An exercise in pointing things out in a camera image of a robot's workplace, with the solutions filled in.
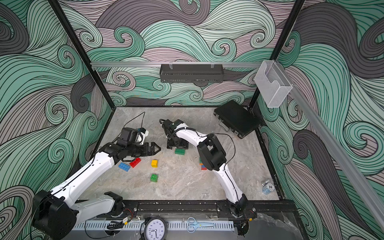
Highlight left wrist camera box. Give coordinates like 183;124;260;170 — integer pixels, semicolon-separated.
117;128;149;147

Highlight aluminium back rail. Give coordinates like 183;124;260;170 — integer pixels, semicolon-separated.
90;61;262;69

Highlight red long lego brick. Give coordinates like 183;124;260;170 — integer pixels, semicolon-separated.
129;158;141;168

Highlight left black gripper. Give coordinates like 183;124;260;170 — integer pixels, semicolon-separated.
126;142;161;157

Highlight white slotted cable duct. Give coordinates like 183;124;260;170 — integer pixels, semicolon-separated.
73;221;235;232

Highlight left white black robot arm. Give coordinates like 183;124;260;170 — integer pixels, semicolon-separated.
32;142;161;240

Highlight light blue lego brick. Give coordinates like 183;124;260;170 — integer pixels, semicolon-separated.
118;163;131;172

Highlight light blue scissors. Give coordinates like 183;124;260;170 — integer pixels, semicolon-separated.
187;217;215;233

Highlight yellow square lego brick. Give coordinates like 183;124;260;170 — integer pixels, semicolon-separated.
151;160;158;168

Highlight clear plastic wall holder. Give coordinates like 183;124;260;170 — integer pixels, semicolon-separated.
254;60;293;108

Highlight aluminium right rail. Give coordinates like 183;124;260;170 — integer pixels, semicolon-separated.
275;61;384;232

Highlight white analog clock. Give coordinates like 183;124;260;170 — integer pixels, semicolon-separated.
144;217;168;240

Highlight black briefcase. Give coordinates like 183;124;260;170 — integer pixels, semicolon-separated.
214;100;262;139

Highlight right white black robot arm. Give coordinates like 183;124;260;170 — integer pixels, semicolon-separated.
159;119;248;218

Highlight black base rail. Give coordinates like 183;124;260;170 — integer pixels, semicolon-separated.
77;199;298;218

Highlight aluminium rail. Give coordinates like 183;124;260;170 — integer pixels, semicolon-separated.
90;61;262;69
275;61;384;232

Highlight green square lego brick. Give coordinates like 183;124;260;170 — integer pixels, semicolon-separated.
150;174;159;183

